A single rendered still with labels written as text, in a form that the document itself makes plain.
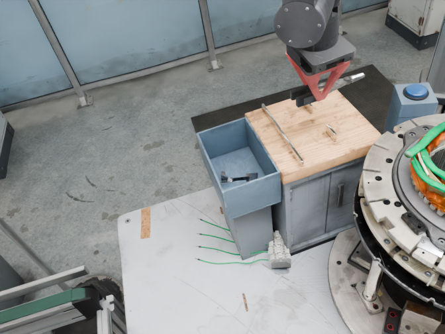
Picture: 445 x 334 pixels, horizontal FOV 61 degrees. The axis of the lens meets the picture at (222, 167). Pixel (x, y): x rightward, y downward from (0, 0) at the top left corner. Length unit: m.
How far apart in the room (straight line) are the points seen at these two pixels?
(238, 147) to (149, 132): 1.72
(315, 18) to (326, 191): 0.41
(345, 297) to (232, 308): 0.23
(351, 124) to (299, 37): 0.33
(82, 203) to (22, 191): 0.43
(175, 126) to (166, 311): 1.75
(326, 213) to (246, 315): 0.27
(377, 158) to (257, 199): 0.21
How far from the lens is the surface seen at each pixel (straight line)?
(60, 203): 2.34
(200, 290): 0.88
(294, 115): 0.77
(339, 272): 0.86
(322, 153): 0.69
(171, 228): 0.98
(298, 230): 0.83
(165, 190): 2.12
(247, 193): 0.67
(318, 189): 0.75
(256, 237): 0.84
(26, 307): 1.05
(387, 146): 0.68
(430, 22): 2.98
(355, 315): 0.82
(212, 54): 2.91
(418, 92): 0.88
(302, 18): 0.45
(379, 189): 0.61
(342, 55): 0.54
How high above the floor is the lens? 1.56
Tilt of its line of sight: 46 degrees down
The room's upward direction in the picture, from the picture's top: 12 degrees counter-clockwise
